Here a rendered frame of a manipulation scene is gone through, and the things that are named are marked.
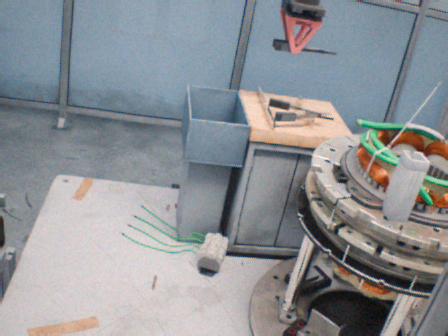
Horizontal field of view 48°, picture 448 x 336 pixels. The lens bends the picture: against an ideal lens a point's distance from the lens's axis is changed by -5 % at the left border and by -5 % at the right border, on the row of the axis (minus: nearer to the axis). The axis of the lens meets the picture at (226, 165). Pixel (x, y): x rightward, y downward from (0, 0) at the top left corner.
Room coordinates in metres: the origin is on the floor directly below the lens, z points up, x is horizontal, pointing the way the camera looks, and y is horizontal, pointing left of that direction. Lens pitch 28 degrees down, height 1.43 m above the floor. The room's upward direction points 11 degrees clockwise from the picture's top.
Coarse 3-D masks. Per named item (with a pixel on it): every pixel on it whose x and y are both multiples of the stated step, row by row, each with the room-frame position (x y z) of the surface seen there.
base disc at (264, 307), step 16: (320, 256) 0.86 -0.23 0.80; (272, 272) 0.78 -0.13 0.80; (288, 272) 0.79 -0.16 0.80; (256, 288) 0.73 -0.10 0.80; (272, 288) 0.74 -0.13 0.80; (336, 288) 0.77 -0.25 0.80; (352, 288) 0.78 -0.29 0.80; (256, 304) 0.69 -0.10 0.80; (272, 304) 0.69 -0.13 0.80; (304, 304) 0.71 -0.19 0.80; (384, 304) 0.75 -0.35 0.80; (416, 304) 0.76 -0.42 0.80; (256, 320) 0.65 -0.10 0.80; (272, 320) 0.65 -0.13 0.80
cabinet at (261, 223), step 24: (264, 144) 0.84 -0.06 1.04; (240, 168) 0.88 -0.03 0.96; (264, 168) 0.85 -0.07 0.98; (288, 168) 0.86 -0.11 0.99; (240, 192) 0.84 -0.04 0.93; (264, 192) 0.85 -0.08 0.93; (288, 192) 0.86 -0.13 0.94; (240, 216) 0.85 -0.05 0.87; (264, 216) 0.85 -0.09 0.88; (288, 216) 0.86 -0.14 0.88; (240, 240) 0.85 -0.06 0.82; (264, 240) 0.86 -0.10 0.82; (288, 240) 0.86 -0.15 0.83
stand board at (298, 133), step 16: (256, 96) 1.00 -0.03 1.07; (272, 96) 1.02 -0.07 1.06; (256, 112) 0.91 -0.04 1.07; (272, 112) 0.93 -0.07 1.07; (320, 112) 0.98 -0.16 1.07; (336, 112) 1.00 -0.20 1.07; (256, 128) 0.84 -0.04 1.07; (288, 128) 0.87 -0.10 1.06; (304, 128) 0.88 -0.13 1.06; (320, 128) 0.90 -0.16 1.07; (336, 128) 0.91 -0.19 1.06; (288, 144) 0.84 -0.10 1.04; (304, 144) 0.85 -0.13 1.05
